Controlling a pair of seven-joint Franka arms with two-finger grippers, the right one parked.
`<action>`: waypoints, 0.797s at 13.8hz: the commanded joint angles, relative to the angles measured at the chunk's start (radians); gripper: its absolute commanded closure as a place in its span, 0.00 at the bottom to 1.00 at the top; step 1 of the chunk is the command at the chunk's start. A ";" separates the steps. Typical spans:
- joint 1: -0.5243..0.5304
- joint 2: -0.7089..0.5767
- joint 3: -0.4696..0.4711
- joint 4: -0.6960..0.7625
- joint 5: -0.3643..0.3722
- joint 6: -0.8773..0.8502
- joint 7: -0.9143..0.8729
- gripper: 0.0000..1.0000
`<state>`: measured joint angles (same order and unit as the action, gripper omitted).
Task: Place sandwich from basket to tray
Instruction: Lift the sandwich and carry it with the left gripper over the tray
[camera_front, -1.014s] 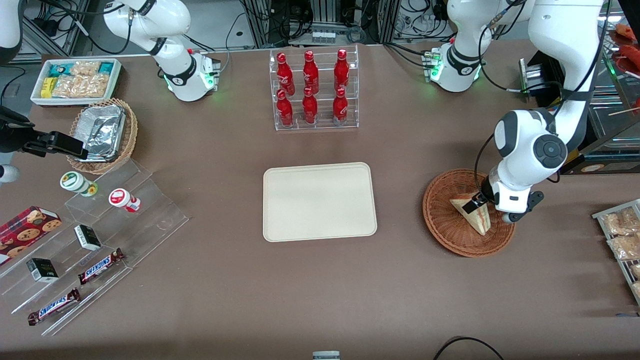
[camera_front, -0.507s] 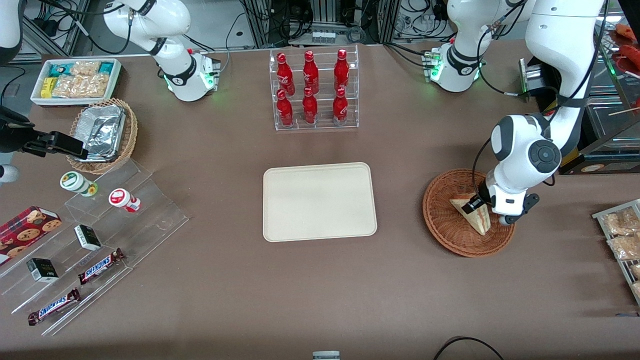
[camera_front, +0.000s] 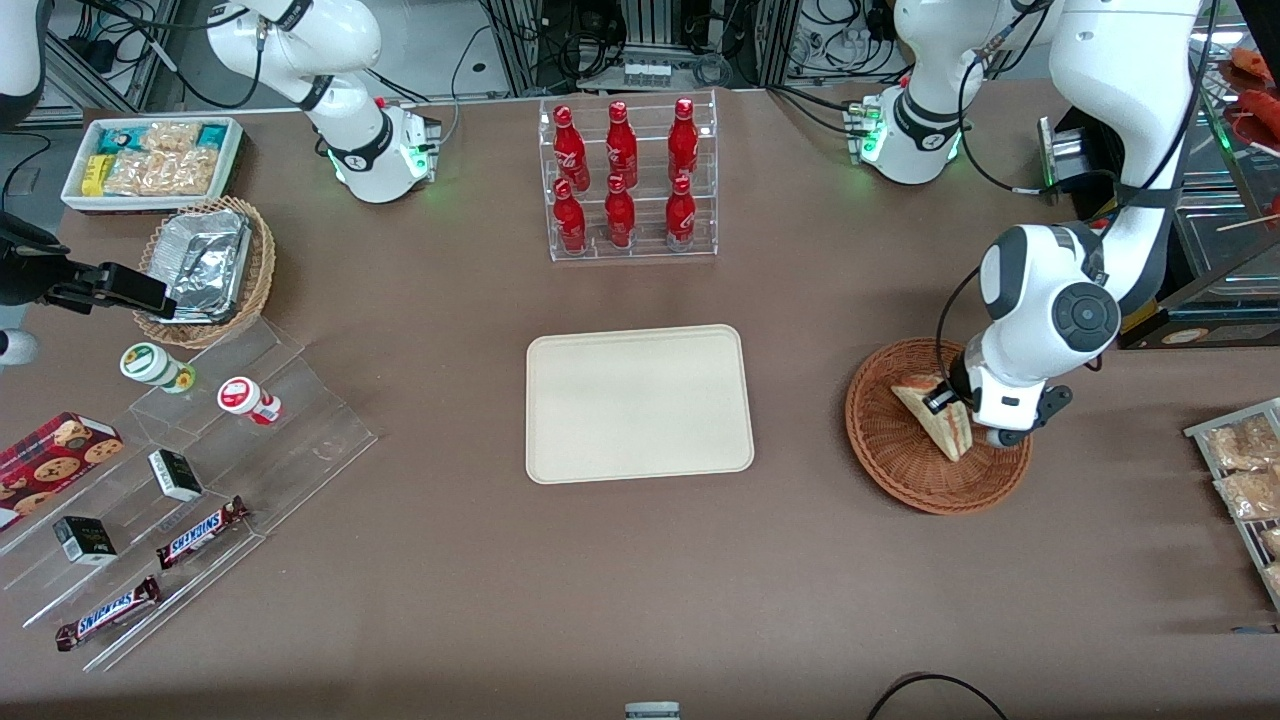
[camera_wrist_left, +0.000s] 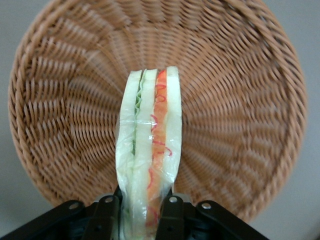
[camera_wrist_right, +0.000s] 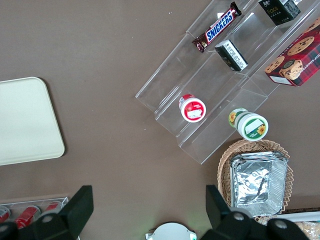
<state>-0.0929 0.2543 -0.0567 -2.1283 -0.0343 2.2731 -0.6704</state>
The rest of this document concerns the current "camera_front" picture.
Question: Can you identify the triangle sandwich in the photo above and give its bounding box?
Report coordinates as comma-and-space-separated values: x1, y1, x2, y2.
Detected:
890, 373, 977, 463

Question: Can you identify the green lid yogurt cup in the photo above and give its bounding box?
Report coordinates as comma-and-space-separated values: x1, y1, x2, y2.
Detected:
120, 343, 197, 394

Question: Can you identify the red cola bottle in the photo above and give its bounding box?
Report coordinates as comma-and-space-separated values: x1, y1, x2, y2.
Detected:
665, 175, 697, 251
668, 97, 699, 186
552, 178, 589, 254
605, 100, 639, 189
604, 174, 637, 249
553, 105, 591, 191

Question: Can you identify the small clear cracker bag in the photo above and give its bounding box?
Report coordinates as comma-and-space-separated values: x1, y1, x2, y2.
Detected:
140, 122, 201, 154

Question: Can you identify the aluminium frame rack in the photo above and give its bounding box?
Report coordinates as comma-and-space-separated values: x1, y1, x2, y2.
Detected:
478, 0, 806, 96

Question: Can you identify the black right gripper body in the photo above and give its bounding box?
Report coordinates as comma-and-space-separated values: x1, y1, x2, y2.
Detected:
0, 212, 73, 307

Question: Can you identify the clear acrylic step display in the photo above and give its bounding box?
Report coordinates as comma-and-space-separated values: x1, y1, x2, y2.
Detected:
0, 318, 379, 673

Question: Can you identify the aluminium frame with cables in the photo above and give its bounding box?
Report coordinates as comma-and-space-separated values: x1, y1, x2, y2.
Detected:
40, 0, 187, 113

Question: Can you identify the tray of packaged snacks right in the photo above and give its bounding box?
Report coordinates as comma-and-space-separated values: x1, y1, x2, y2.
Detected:
1185, 398, 1280, 611

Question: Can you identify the beige plastic tray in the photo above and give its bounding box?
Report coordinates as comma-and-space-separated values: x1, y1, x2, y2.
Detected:
526, 324, 755, 485

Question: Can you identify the Snickers chocolate bar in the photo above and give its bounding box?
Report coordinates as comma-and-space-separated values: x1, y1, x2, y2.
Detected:
55, 576, 163, 652
155, 497, 251, 571

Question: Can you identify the aluminium foil container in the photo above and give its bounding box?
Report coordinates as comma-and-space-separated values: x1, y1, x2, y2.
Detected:
147, 210, 253, 324

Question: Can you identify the red lid yogurt cup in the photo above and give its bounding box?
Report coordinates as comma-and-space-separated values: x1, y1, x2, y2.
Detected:
217, 377, 283, 427

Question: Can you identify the clear acrylic bottle rack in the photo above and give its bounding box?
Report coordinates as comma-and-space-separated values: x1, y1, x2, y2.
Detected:
538, 90, 719, 263

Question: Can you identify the black floor cable loop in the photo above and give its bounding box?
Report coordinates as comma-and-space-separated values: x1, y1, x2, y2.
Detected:
865, 672, 1011, 720

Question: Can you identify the brown wicker basket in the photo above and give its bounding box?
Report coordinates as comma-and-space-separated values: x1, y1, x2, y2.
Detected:
845, 338, 1033, 516

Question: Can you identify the white rectangular snack bin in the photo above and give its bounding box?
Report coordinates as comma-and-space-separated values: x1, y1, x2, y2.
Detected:
60, 117, 246, 214

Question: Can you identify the steel warmer pan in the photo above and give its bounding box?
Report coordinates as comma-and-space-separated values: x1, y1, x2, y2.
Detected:
1185, 140, 1243, 188
1170, 190, 1280, 291

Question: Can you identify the small black box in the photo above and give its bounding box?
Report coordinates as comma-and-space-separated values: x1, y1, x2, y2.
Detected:
148, 449, 204, 502
52, 516, 118, 566

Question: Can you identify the silver metal block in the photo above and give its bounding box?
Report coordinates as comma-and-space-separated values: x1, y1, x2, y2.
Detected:
1038, 115, 1116, 195

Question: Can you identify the black food warmer case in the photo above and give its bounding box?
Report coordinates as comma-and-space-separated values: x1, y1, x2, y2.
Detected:
1050, 20, 1280, 351

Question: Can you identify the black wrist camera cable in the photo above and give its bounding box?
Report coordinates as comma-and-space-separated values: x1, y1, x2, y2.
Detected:
934, 263, 989, 381

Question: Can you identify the red cookie box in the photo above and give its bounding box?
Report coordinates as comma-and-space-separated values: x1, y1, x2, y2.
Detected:
0, 412, 126, 532

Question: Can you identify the light wicker basket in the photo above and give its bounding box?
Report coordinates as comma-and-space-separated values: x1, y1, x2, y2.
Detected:
133, 196, 277, 349

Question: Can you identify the large clear cracker bag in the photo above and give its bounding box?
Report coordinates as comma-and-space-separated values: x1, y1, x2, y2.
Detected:
105, 148, 218, 197

